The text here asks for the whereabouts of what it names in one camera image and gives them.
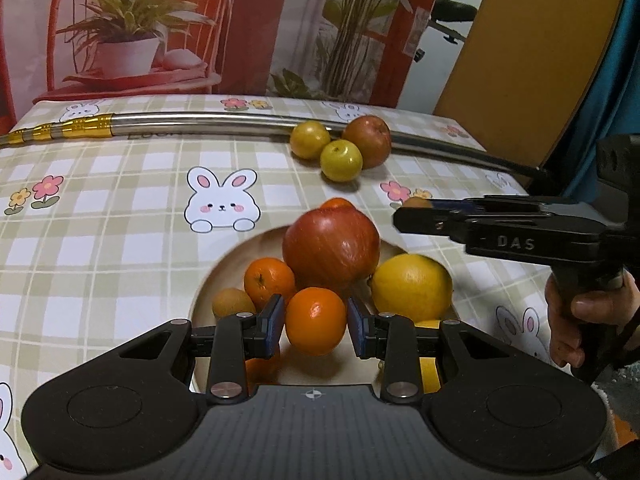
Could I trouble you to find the person's right hand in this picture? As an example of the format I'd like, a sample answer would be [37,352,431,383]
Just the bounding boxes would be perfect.
[545,269,640,370]

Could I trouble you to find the brownish red apple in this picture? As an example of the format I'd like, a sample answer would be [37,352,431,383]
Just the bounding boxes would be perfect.
[342,115,392,170]

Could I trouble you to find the round wooden plate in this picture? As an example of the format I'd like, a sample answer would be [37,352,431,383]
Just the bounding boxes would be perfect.
[191,225,461,396]

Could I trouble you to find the metal pole with gold bands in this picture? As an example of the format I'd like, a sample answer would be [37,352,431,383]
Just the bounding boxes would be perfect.
[0,112,547,177]

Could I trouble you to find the plant print backdrop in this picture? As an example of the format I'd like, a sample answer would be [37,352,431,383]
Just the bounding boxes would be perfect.
[0,0,453,127]

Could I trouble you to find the yellow board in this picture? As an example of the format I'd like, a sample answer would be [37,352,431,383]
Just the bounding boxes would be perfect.
[432,0,628,171]

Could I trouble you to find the yellow lemon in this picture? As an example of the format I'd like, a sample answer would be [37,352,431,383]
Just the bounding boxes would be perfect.
[369,254,454,323]

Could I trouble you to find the green apple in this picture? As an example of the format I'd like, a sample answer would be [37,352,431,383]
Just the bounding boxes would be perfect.
[320,139,364,183]
[290,121,332,160]

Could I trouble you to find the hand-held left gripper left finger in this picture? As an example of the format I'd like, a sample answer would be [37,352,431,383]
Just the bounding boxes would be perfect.
[117,294,286,405]

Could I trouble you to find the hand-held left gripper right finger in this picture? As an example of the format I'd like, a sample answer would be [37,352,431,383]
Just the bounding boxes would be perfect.
[347,297,517,405]

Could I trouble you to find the large red apple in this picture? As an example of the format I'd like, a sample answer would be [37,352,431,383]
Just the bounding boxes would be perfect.
[281,207,381,298]

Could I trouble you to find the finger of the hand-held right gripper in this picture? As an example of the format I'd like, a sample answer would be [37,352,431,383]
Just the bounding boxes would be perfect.
[427,196,547,212]
[392,206,467,242]

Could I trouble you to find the checked rabbit print tablecloth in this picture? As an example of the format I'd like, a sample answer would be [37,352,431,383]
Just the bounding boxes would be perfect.
[0,94,617,480]

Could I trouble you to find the black office chair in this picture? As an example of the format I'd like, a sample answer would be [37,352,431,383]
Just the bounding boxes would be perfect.
[412,0,478,63]

